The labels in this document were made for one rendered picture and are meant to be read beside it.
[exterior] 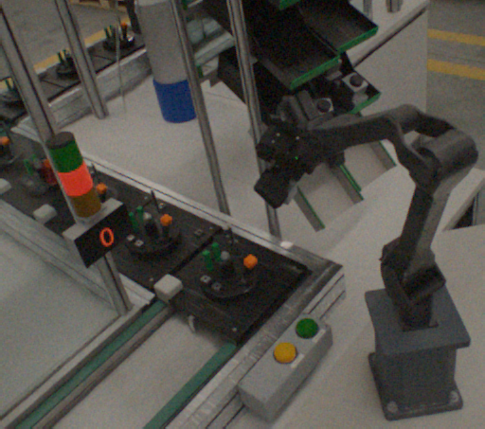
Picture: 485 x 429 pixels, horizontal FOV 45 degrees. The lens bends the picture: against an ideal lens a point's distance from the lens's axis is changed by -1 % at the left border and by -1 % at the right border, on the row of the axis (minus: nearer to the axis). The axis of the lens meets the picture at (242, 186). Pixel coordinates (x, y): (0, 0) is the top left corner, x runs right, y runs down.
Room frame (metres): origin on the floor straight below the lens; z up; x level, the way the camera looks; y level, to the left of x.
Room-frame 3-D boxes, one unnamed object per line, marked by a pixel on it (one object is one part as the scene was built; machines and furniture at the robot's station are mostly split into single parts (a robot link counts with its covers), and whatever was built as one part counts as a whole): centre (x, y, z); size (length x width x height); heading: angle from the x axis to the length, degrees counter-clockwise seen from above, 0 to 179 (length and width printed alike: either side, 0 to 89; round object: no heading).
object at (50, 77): (2.27, 0.57, 1.01); 0.24 x 0.24 x 0.13; 42
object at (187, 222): (1.12, 0.24, 1.01); 0.24 x 0.24 x 0.13; 42
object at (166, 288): (0.93, 0.20, 0.97); 0.05 x 0.05 x 0.04; 42
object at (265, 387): (0.71, -0.01, 0.93); 0.21 x 0.07 x 0.06; 132
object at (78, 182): (0.89, 0.29, 1.33); 0.05 x 0.05 x 0.05
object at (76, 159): (0.89, 0.29, 1.38); 0.05 x 0.05 x 0.05
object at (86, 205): (0.89, 0.29, 1.28); 0.05 x 0.05 x 0.05
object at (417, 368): (0.66, -0.25, 0.96); 0.15 x 0.15 x 0.20; 87
